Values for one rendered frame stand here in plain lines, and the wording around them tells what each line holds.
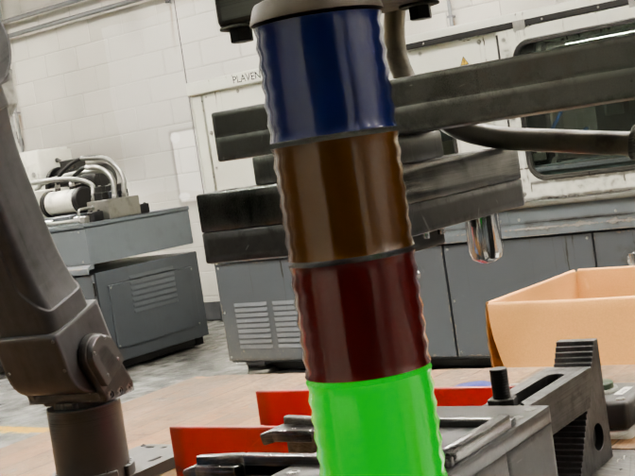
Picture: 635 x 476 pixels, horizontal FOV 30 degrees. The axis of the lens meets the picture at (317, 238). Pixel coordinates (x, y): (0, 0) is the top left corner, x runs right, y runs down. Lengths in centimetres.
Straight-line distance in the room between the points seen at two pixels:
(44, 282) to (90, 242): 655
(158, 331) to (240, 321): 126
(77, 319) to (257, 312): 565
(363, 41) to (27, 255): 65
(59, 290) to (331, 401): 65
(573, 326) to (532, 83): 244
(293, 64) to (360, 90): 2
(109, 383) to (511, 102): 53
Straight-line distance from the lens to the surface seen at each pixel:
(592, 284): 354
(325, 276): 33
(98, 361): 98
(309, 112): 33
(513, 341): 307
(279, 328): 654
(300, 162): 33
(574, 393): 85
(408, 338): 34
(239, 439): 91
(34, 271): 96
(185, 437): 94
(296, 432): 75
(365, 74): 34
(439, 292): 590
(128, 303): 769
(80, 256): 756
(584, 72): 54
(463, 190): 64
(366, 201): 33
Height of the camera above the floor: 115
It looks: 4 degrees down
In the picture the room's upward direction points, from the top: 8 degrees counter-clockwise
